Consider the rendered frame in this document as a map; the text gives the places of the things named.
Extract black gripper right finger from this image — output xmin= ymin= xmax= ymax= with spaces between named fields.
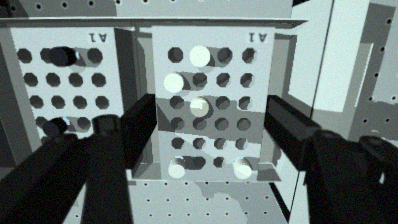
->
xmin=264 ymin=95 xmax=398 ymax=224

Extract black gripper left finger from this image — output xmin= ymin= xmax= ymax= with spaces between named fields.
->
xmin=0 ymin=94 xmax=157 ymax=224

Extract light grey block with holes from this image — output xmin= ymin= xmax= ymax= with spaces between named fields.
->
xmin=152 ymin=26 xmax=275 ymax=181
xmin=0 ymin=27 xmax=138 ymax=152

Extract grey flat base plate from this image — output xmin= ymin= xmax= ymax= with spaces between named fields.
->
xmin=9 ymin=0 xmax=398 ymax=224

